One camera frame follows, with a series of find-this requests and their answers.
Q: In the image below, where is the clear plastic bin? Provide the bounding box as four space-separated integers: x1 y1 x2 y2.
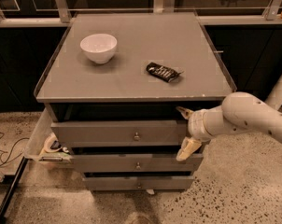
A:
24 110 72 169

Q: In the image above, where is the grey drawer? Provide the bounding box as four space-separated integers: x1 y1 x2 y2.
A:
73 154 204 173
84 175 194 191
51 120 188 147

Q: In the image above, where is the grey middle drawer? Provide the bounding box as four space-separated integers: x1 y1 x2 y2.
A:
73 154 204 173

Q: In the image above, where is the grey top drawer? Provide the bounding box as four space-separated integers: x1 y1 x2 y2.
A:
51 120 188 147

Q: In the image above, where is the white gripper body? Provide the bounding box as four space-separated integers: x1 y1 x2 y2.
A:
188 109 214 142

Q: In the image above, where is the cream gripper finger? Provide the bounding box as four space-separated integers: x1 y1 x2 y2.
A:
176 137 202 161
176 106 193 119

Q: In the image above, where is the white tape roll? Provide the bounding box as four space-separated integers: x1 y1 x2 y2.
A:
43 133 63 153

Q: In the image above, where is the grey drawer cabinet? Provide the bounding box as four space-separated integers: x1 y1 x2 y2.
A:
35 13 235 181

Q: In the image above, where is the black snack wrapper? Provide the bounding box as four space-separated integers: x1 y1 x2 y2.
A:
146 63 181 83

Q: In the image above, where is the white ceramic bowl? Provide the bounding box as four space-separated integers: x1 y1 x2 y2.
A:
80 34 118 64

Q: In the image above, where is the metal railing frame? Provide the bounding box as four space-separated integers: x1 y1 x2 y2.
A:
0 0 282 27

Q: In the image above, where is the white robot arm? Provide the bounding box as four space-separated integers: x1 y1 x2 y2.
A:
176 75 282 161

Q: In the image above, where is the black floor cable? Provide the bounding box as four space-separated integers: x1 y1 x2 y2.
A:
0 128 31 169

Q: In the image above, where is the grey bottom drawer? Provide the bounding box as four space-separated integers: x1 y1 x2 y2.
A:
84 175 194 191

